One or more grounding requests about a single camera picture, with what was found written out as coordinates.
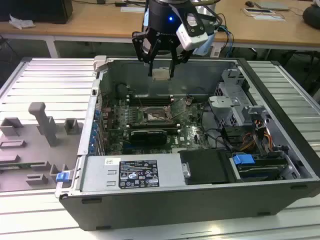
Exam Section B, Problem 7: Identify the black plastic shroud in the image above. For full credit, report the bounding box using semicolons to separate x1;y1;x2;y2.
179;148;237;186

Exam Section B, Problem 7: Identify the black open PC case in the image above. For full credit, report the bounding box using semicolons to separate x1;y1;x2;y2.
55;55;320;232

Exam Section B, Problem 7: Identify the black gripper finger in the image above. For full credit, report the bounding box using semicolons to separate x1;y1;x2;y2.
131;30;161;77
169;39;193;77

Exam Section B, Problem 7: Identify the white printed sheet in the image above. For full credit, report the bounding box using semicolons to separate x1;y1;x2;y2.
120;6;147;13

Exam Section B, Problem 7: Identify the blue cable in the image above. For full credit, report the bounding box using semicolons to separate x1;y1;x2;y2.
218;24;235;58

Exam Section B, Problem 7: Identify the green motherboard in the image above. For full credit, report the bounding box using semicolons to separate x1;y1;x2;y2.
99;96;213;155

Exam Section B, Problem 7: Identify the grey metal drive cage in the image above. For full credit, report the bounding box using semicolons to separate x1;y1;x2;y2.
208;68;273;127

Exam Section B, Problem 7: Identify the orange yellow wire bundle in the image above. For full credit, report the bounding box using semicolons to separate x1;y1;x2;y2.
240;132;274;152

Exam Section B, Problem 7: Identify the white flat device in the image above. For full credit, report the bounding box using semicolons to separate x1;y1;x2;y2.
243;7;275;15

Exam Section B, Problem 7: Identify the green RAM stick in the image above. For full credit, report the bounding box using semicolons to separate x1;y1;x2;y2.
0;162;45;169

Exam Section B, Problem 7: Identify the grey case release latch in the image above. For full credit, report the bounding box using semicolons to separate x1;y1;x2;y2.
92;55;108;72

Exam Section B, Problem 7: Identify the grey parts rack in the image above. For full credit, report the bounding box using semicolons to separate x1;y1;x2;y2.
0;101;85;193

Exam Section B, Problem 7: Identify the CPU socket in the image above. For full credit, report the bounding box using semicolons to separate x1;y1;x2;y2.
141;104;175;125

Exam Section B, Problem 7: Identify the hard disk in blue carrier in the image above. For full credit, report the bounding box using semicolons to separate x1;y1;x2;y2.
231;153;288;182

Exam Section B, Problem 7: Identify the silver metal handle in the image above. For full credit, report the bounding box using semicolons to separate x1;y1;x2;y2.
181;162;191;178

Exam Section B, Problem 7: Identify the white paper sheet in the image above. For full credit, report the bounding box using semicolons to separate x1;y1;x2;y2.
252;13;286;22

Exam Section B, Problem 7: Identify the black label sticker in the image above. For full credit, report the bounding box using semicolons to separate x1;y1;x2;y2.
117;157;160;188

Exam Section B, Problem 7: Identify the black round bag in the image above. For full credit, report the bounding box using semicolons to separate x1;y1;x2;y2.
302;4;320;28

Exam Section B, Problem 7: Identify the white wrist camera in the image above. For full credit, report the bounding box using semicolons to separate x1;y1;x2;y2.
175;12;209;51

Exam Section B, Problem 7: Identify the grey power supply unit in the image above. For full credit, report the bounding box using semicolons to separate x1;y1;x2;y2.
79;152;187;192

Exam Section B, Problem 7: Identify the blue case latch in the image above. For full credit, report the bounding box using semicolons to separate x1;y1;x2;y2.
56;171;69;183

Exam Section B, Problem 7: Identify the grey laptop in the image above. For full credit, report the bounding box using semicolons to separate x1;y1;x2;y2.
253;0;291;11

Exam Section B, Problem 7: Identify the black graphics card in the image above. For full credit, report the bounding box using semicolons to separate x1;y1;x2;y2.
129;129;168;146

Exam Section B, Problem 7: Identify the wooden desk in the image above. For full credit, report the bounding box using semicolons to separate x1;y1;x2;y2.
0;0;320;53

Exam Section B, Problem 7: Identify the crumpled white paper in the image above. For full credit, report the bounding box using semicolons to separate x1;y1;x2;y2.
8;13;36;30

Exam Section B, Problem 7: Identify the silver CPU plate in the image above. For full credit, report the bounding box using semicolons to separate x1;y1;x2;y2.
152;67;173;81

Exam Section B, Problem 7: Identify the black desktop box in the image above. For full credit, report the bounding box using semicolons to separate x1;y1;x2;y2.
0;0;74;25

